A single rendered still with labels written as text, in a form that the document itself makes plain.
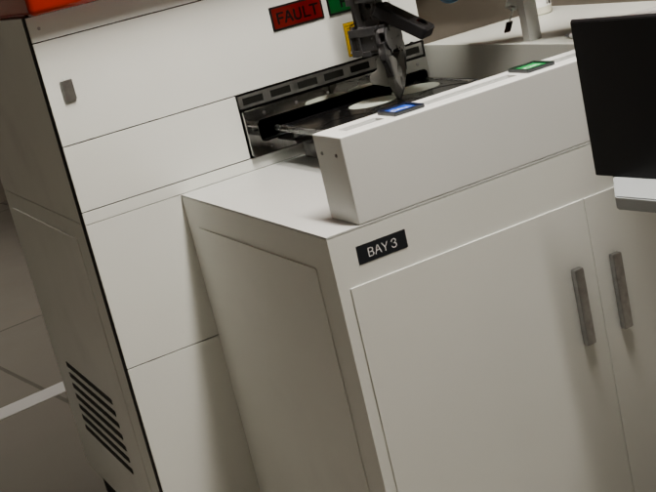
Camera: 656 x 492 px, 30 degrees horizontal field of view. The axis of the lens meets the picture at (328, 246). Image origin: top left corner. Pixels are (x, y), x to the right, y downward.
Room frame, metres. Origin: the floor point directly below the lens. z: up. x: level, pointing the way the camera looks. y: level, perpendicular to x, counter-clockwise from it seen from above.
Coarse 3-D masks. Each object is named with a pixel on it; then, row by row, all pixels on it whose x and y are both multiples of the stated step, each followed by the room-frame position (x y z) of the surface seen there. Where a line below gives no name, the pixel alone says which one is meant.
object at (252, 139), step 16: (416, 64) 2.56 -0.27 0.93; (352, 80) 2.49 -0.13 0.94; (368, 80) 2.51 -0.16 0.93; (304, 96) 2.45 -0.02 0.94; (320, 96) 2.46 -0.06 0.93; (240, 112) 2.40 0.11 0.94; (256, 112) 2.40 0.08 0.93; (272, 112) 2.41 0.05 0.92; (256, 128) 2.40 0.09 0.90; (256, 144) 2.39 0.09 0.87; (272, 144) 2.41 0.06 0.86; (288, 144) 2.42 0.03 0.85
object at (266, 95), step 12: (408, 48) 2.56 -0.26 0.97; (420, 48) 2.58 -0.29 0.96; (372, 60) 2.53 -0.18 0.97; (324, 72) 2.48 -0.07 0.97; (336, 72) 2.49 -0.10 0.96; (348, 72) 2.50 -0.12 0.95; (360, 72) 2.51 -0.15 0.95; (288, 84) 2.44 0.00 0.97; (300, 84) 2.45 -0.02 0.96; (312, 84) 2.47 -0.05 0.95; (252, 96) 2.41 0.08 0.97; (264, 96) 2.42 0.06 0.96; (276, 96) 2.43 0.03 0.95; (240, 108) 2.40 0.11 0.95
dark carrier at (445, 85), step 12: (444, 84) 2.41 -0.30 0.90; (456, 84) 2.38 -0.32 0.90; (372, 96) 2.47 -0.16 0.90; (408, 96) 2.37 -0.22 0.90; (420, 96) 2.34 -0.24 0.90; (336, 108) 2.42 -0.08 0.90; (348, 108) 2.39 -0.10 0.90; (360, 108) 2.35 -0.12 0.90; (372, 108) 2.32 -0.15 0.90; (384, 108) 2.30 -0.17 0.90; (300, 120) 2.38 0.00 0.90; (312, 120) 2.35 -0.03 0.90; (324, 120) 2.32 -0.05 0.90; (336, 120) 2.29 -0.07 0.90; (348, 120) 2.26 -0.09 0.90
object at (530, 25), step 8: (512, 0) 2.31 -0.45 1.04; (520, 0) 2.28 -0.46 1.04; (528, 0) 2.28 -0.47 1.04; (512, 8) 2.31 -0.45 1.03; (520, 8) 2.28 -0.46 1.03; (528, 8) 2.28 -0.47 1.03; (536, 8) 2.28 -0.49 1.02; (520, 16) 2.29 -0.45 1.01; (528, 16) 2.27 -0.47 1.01; (536, 16) 2.28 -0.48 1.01; (528, 24) 2.27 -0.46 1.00; (536, 24) 2.28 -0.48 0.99; (528, 32) 2.27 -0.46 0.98; (536, 32) 2.28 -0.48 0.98; (528, 40) 2.28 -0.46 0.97
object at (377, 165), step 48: (432, 96) 1.96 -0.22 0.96; (480, 96) 1.89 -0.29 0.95; (528, 96) 1.93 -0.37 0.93; (576, 96) 1.97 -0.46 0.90; (336, 144) 1.80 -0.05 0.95; (384, 144) 1.82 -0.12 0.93; (432, 144) 1.85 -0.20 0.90; (480, 144) 1.89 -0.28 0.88; (528, 144) 1.92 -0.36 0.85; (576, 144) 1.96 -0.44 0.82; (336, 192) 1.84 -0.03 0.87; (384, 192) 1.81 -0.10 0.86; (432, 192) 1.84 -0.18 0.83
